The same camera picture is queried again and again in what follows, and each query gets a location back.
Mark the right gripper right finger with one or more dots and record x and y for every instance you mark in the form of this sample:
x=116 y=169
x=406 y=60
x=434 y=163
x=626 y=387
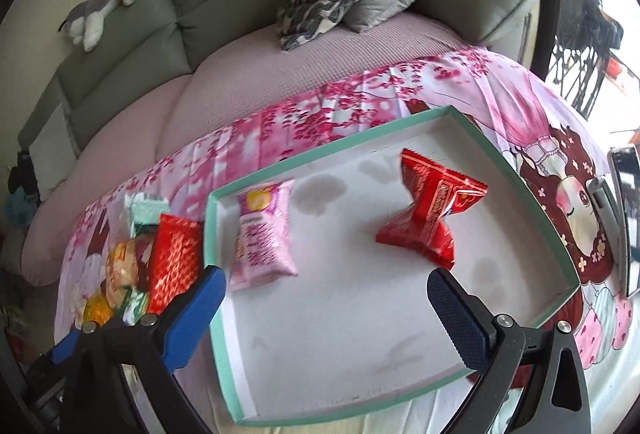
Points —
x=467 y=321

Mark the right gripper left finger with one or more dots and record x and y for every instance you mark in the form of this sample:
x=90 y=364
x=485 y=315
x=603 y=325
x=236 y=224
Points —
x=172 y=334

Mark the red foil snack packet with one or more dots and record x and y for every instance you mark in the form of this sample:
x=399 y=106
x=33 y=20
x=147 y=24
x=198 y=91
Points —
x=176 y=260

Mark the yellow orange snack packet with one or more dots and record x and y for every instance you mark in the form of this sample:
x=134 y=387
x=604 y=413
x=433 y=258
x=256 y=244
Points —
x=128 y=267

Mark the pink snack packet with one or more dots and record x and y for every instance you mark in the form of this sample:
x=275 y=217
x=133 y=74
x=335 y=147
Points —
x=262 y=246

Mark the green white snack packet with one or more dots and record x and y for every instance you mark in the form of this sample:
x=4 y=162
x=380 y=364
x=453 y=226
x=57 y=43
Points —
x=142 y=211

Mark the red bow-shaped snack packet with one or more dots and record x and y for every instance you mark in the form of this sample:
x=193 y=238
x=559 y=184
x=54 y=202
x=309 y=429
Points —
x=436 y=192

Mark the orange round wrapped snack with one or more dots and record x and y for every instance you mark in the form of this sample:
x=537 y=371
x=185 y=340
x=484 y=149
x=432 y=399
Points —
x=97 y=310

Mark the teal shallow cardboard tray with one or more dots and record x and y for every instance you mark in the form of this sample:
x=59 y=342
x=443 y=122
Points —
x=353 y=332

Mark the pink cartoon print blanket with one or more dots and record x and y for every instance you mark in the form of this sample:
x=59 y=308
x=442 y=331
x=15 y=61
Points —
x=544 y=139

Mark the dark clothes pile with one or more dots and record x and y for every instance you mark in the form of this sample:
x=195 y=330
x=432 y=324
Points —
x=24 y=197

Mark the pink textured sofa cover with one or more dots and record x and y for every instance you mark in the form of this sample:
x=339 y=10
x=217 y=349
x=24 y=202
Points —
x=235 y=81

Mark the pale green cushion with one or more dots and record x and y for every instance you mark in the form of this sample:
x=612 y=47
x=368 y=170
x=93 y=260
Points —
x=53 y=153

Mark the grey white plush cat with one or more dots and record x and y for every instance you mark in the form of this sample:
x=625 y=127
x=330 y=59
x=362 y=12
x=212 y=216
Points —
x=84 y=24

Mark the grey green sofa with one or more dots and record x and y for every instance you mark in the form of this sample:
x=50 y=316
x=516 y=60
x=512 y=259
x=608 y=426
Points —
x=153 y=41

